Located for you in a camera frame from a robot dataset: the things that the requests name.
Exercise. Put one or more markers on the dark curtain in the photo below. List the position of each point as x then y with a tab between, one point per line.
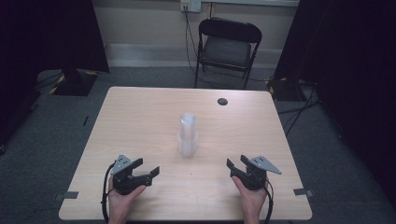
351	77
46	46

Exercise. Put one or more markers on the black stand base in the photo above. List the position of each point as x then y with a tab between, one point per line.
281	90
74	82

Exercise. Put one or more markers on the grey tape piece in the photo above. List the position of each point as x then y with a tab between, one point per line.
67	195
302	192

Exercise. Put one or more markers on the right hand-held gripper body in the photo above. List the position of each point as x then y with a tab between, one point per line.
253	179

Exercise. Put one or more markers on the stack of clear plastic cups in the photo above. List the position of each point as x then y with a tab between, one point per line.
187	137

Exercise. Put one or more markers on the small black floor tape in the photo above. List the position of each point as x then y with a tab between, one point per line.
85	120

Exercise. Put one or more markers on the person's left hand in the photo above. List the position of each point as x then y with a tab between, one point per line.
123	202

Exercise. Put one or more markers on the black folding chair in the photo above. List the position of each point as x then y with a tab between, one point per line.
229	49

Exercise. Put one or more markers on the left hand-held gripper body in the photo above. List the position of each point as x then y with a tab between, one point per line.
124	182

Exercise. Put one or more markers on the white wall socket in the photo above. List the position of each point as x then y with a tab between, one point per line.
190	5

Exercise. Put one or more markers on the person's right hand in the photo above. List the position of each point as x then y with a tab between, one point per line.
253	202

